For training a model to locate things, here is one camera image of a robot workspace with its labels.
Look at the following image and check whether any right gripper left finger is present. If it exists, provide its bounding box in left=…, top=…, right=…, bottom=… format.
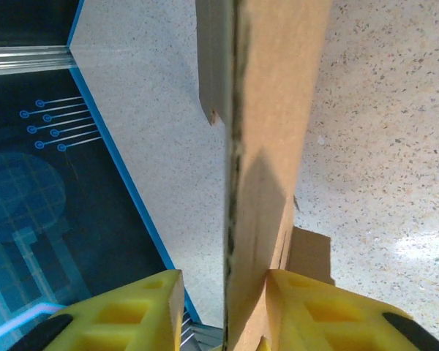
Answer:
left=12, top=269, right=187, bottom=351

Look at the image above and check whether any brown cardboard box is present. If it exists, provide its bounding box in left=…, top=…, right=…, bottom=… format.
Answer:
left=196, top=0, right=334, bottom=351

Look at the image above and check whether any aluminium frame post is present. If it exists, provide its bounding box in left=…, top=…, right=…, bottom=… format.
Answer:
left=0, top=45, right=77, bottom=77

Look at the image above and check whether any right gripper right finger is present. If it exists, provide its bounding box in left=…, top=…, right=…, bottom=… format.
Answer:
left=258, top=268, right=439, bottom=351

